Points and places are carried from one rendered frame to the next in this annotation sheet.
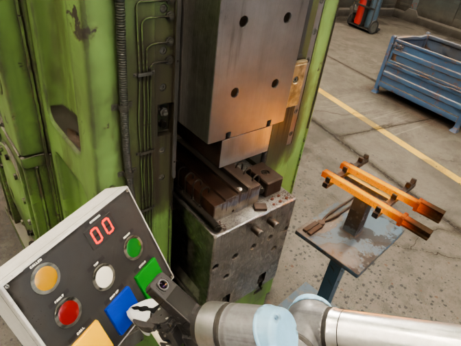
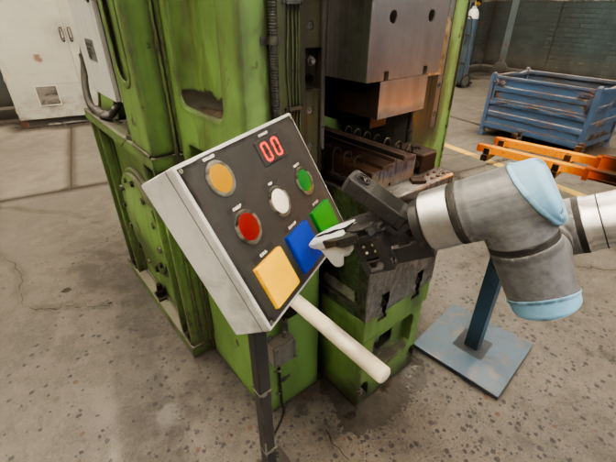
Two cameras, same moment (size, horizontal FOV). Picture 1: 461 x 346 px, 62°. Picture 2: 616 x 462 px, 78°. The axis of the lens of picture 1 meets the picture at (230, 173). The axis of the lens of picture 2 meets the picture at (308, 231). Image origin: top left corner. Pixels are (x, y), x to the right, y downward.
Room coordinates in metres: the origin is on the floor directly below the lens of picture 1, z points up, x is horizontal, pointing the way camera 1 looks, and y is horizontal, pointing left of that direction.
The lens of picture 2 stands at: (-0.07, 0.15, 1.39)
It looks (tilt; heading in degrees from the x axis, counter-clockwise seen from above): 31 degrees down; 4
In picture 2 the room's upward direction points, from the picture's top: straight up
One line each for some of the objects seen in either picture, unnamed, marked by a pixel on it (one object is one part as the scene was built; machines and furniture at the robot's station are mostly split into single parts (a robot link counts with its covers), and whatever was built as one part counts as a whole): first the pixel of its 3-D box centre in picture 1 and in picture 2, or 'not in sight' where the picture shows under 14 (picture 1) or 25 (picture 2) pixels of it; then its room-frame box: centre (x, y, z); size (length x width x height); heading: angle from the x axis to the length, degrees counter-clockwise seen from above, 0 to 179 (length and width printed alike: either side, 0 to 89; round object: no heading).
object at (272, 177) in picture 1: (263, 178); (413, 157); (1.16, -0.13, 0.95); 0.12 x 0.08 x 0.06; 43
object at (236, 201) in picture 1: (201, 170); (345, 154); (1.15, 0.11, 0.96); 0.42 x 0.20 x 0.09; 43
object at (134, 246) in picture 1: (133, 247); (304, 181); (0.62, 0.20, 1.09); 0.05 x 0.03 x 0.04; 133
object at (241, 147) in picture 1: (206, 117); (347, 85); (1.15, 0.11, 1.18); 0.42 x 0.20 x 0.10; 43
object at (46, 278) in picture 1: (45, 278); (221, 178); (0.44, 0.31, 1.16); 0.05 x 0.03 x 0.04; 133
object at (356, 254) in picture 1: (351, 231); not in sight; (1.23, -0.54, 0.70); 0.40 x 0.30 x 0.02; 138
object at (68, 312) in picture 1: (68, 312); (248, 226); (0.43, 0.27, 1.09); 0.05 x 0.03 x 0.04; 133
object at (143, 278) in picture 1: (149, 279); (324, 222); (0.60, 0.16, 1.01); 0.07 x 0.05 x 0.07; 158
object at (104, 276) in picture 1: (103, 277); (280, 201); (0.52, 0.24, 1.09); 0.05 x 0.03 x 0.04; 133
